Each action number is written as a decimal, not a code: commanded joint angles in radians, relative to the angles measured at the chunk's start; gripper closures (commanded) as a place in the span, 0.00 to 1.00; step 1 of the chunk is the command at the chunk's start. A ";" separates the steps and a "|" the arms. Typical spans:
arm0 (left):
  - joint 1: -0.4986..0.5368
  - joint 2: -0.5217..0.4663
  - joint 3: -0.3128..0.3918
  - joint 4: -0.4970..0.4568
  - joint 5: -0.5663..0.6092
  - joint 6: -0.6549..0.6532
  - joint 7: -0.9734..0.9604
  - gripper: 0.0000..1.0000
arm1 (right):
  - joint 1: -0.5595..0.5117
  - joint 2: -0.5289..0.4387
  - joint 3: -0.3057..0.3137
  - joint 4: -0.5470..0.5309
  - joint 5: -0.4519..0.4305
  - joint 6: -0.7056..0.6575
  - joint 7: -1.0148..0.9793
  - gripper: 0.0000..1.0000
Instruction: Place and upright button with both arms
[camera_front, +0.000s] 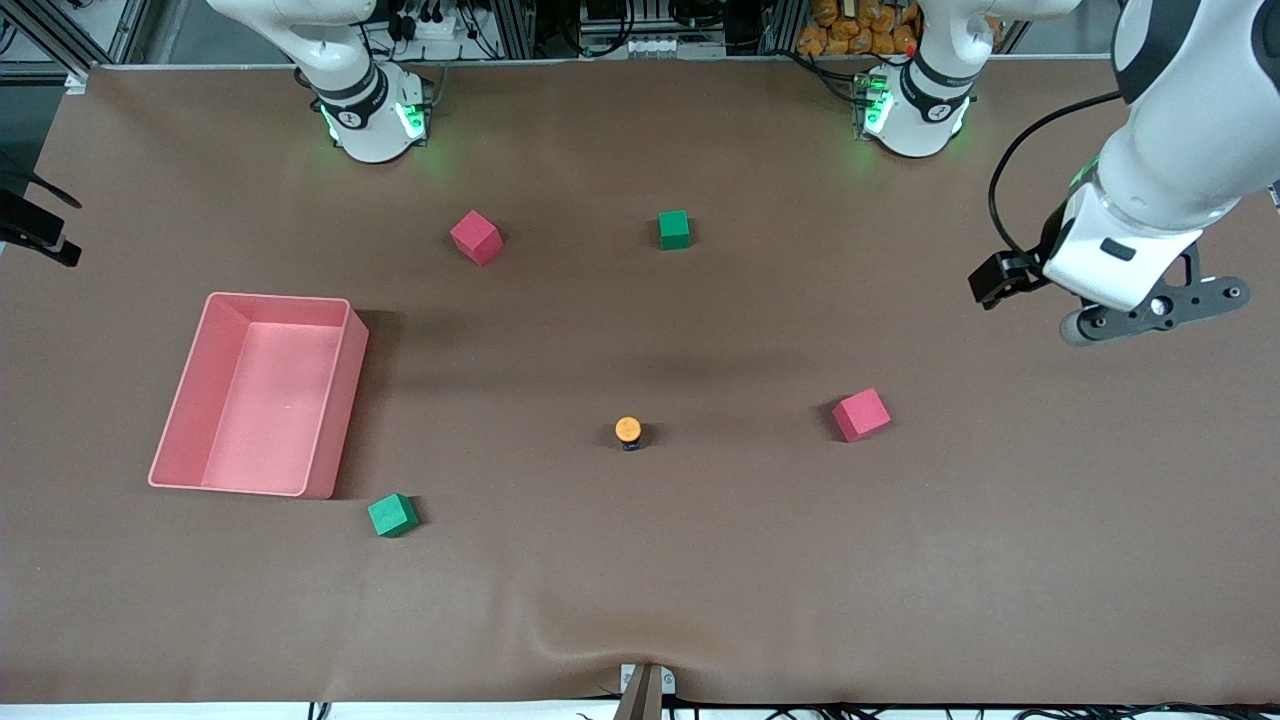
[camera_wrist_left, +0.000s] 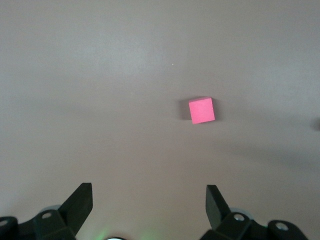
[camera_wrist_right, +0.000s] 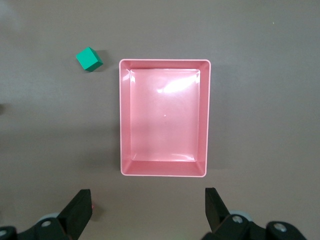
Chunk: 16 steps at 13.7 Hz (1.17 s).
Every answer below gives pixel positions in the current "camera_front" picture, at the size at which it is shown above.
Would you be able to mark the aluminium frame profile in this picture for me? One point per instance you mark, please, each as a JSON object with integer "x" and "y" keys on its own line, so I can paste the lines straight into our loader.
{"x": 60, "y": 35}
{"x": 515, "y": 28}

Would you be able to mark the white power strip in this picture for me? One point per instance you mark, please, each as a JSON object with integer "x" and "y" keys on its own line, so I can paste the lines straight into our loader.
{"x": 430, "y": 25}

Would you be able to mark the brown table mat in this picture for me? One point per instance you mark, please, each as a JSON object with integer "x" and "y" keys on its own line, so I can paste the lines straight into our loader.
{"x": 640, "y": 560}

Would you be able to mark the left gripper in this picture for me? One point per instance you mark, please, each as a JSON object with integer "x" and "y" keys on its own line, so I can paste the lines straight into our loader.
{"x": 1052, "y": 241}

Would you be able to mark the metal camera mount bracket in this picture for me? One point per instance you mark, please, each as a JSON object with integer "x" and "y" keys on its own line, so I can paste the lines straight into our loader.
{"x": 646, "y": 690}

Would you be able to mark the orange bagged goods pile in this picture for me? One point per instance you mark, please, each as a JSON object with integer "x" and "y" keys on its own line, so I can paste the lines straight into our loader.
{"x": 860, "y": 30}

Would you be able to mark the white terminal block strip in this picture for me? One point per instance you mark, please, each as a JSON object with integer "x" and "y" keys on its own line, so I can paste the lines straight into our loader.
{"x": 670, "y": 46}

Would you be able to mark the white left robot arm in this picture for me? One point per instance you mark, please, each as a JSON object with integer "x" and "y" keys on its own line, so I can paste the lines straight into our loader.
{"x": 1190, "y": 130}

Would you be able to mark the green foam cube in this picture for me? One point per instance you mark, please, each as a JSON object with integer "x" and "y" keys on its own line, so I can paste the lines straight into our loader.
{"x": 674, "y": 230}
{"x": 392, "y": 516}

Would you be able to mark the pink foam cube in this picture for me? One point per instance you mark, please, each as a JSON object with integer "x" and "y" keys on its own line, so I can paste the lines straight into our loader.
{"x": 861, "y": 415}
{"x": 475, "y": 238}

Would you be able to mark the pink plastic bin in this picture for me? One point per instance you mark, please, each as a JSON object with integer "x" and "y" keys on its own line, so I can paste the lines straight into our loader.
{"x": 270, "y": 410}

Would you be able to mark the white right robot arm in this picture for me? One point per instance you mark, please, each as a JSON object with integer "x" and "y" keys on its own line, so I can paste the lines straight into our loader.
{"x": 365, "y": 120}

